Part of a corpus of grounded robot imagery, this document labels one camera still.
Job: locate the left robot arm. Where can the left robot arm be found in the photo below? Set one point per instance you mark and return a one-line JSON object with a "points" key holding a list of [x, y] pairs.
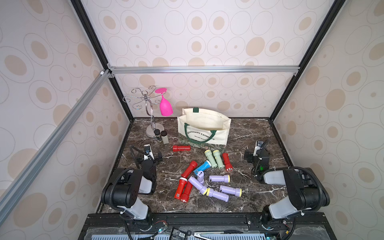
{"points": [[122, 191]]}

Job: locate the purple flashlight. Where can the purple flashlight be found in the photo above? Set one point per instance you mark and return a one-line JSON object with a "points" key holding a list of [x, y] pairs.
{"points": [[220, 178], [231, 191], [218, 195]]}

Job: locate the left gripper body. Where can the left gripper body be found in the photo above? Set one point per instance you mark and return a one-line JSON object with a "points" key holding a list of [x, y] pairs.
{"points": [[149, 162]]}

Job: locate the left green flashlight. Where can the left green flashlight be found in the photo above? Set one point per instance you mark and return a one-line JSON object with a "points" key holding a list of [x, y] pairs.
{"points": [[211, 159]]}

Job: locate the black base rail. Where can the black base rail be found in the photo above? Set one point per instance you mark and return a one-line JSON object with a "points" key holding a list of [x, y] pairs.
{"points": [[209, 226]]}

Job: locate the cream canvas tote bag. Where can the cream canvas tote bag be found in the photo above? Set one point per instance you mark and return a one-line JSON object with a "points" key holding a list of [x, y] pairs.
{"points": [[204, 129]]}

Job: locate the aluminium rail left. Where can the aluminium rail left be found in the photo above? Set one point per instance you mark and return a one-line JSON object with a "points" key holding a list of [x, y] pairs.
{"points": [[39, 160]]}

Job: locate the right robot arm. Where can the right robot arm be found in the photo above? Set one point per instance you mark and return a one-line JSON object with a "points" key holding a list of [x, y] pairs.
{"points": [[306, 193]]}

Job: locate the small red flashlight right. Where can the small red flashlight right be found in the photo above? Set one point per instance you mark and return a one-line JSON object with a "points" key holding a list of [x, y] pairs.
{"points": [[228, 165]]}

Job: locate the horizontal aluminium rail back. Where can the horizontal aluminium rail back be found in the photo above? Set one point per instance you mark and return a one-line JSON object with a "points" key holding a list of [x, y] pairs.
{"points": [[209, 69]]}

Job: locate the chrome wine glass rack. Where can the chrome wine glass rack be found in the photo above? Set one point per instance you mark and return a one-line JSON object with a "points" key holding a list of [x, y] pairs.
{"points": [[146, 101]]}

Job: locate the purple flashlight upper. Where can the purple flashlight upper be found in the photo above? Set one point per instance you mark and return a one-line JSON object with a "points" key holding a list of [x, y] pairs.
{"points": [[220, 178]]}

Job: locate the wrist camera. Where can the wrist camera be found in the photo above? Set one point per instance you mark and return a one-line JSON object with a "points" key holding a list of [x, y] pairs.
{"points": [[258, 146], [148, 154]]}

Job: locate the blue flashlight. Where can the blue flashlight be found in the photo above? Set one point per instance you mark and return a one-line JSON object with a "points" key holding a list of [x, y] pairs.
{"points": [[202, 167]]}

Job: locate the pink plastic wine glass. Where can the pink plastic wine glass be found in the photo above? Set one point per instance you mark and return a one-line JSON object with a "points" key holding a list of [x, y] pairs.
{"points": [[165, 106]]}

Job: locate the purple flashlight diagonal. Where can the purple flashlight diagonal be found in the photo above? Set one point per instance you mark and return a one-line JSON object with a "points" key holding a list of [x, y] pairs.
{"points": [[202, 189]]}

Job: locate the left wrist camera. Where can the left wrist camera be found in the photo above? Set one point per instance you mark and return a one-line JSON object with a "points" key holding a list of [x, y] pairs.
{"points": [[148, 154]]}

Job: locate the right green flashlight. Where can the right green flashlight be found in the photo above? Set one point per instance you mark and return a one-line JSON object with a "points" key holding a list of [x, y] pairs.
{"points": [[218, 158]]}

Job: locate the purple flashlight right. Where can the purple flashlight right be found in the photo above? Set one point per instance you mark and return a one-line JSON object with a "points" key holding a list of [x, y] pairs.
{"points": [[231, 191]]}

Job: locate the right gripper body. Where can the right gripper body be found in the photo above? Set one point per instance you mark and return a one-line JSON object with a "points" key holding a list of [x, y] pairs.
{"points": [[259, 157]]}

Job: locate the purple flashlight bottom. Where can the purple flashlight bottom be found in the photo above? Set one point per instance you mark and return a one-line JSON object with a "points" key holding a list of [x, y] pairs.
{"points": [[218, 195]]}

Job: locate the red flashlight bottom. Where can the red flashlight bottom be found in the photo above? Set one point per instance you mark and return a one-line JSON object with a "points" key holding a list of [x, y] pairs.
{"points": [[186, 193]]}

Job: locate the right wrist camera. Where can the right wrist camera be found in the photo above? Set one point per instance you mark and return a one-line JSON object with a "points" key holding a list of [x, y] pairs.
{"points": [[258, 146]]}

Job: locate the green flashlight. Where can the green flashlight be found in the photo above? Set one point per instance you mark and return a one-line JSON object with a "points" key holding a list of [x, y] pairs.
{"points": [[211, 159], [218, 158]]}

